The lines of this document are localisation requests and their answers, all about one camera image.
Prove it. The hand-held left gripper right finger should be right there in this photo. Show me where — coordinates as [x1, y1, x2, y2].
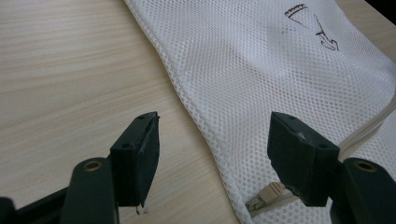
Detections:
[266, 111, 341, 207]

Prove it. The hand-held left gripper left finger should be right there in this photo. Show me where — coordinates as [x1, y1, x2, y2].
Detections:
[109, 111, 161, 209]

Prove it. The white mesh laundry bag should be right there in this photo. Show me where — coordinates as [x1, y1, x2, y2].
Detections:
[123, 0, 396, 224]

